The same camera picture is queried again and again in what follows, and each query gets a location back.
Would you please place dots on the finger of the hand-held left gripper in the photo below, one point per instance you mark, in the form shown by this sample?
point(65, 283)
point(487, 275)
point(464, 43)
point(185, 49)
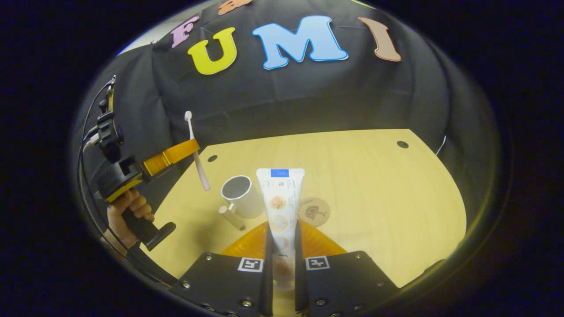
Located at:
point(169, 156)

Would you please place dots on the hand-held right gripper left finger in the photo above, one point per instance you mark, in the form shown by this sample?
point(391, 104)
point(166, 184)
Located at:
point(269, 273)

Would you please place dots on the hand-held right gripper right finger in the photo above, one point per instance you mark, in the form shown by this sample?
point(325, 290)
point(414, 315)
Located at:
point(299, 281)

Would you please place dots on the white toothbrush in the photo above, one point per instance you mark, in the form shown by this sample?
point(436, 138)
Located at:
point(198, 163)

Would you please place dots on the white cup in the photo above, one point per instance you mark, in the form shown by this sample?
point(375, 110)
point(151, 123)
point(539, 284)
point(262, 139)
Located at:
point(251, 204)

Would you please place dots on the round wooden coaster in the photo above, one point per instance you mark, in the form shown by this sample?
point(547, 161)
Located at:
point(315, 212)

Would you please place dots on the white toothpaste tube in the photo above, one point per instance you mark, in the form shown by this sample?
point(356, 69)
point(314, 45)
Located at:
point(282, 198)

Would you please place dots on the black backdrop cloth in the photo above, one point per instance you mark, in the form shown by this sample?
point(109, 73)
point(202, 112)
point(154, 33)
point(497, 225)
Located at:
point(286, 97)

